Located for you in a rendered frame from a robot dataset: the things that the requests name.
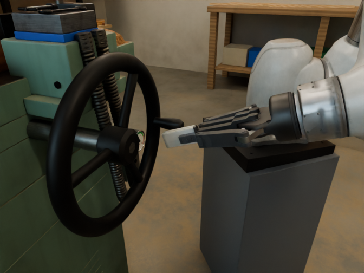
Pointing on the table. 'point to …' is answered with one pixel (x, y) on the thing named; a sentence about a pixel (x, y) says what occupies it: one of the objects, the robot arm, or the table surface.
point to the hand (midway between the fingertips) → (182, 136)
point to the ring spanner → (61, 10)
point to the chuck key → (39, 7)
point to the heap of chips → (118, 38)
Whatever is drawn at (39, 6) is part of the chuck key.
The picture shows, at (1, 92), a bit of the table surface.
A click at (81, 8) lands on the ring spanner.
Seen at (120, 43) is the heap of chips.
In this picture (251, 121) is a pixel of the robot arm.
